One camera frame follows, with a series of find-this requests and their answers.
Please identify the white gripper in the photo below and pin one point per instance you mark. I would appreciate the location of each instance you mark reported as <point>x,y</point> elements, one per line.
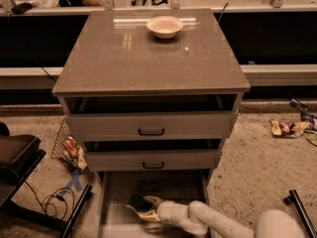
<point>166,210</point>

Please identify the green yellow sponge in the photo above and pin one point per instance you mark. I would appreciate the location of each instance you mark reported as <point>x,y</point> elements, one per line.
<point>139,204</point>

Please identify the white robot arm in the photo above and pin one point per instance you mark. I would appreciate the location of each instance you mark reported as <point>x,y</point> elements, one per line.
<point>196,217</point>

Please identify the bottom grey drawer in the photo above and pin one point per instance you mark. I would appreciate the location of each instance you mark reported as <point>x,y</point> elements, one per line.
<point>116,220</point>

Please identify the grey drawer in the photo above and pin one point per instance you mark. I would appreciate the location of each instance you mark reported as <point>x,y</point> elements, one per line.
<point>152,126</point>
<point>153,155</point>
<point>116,220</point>

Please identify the middle grey drawer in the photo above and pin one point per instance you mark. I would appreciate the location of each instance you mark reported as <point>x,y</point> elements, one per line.
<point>153,155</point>

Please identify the top grey drawer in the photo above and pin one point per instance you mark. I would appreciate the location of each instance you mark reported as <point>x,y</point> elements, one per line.
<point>152,126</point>

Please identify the grey drawer cabinet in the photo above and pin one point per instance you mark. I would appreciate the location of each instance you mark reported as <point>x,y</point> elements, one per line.
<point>119,66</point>

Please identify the orange snack packet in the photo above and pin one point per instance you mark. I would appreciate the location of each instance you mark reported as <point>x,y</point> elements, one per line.
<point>71,148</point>

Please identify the black bar leg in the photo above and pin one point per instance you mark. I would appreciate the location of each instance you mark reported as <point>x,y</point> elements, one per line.
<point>293,198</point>

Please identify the brown snack wrapper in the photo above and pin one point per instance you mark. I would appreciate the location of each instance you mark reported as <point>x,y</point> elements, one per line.
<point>288,129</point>

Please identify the green packet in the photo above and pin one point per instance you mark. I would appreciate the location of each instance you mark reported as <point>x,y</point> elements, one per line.
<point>312,138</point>

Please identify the blue snack bag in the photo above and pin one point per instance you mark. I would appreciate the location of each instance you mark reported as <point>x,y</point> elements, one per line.
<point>305,116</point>

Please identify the white bowl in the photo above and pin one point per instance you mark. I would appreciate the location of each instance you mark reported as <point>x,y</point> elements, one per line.
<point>165,27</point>

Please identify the black device on ledge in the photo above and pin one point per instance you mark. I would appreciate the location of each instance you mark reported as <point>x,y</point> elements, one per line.
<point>22,8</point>

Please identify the wire basket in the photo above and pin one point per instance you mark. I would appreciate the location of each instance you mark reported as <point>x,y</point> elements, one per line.
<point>76,164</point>

